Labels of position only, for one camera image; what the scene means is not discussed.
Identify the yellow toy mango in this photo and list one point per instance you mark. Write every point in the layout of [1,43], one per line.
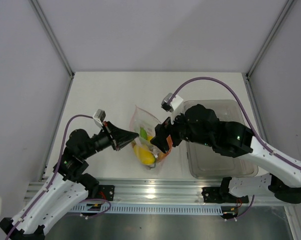
[144,156]

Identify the aluminium front rail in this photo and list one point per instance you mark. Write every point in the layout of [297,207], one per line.
[159,192]

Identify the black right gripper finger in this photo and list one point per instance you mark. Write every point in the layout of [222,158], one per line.
[163,145]
[163,130]

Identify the clear pink zip top bag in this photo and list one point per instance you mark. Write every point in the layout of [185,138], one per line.
[144,123]

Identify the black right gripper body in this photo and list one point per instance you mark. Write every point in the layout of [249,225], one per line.
[180,130]

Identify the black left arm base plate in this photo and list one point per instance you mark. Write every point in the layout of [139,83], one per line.
[105,192]

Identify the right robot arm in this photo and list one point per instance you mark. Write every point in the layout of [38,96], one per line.
[200,125]

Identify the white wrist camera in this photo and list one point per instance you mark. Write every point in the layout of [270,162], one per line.
[172,104]
[99,118]

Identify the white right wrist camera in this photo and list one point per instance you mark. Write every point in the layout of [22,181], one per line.
[172,104]

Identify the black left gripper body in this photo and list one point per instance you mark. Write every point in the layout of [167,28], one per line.
[102,141]

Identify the green toy custard apple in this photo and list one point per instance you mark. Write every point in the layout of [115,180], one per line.
[143,133]

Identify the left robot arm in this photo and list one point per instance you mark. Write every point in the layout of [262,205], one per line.
[68,184]

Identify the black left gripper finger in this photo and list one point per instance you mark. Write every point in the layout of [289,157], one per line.
[112,129]
[122,139]

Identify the yellow toy corn cob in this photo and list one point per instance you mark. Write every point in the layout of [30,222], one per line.
[149,138]

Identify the white slotted cable duct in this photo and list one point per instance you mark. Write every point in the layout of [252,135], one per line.
[157,209]

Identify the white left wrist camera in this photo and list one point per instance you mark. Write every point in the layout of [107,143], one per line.
[99,118]

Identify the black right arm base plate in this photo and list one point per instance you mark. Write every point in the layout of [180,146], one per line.
[220,196]

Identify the clear plastic food bin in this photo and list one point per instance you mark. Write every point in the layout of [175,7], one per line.
[203,162]

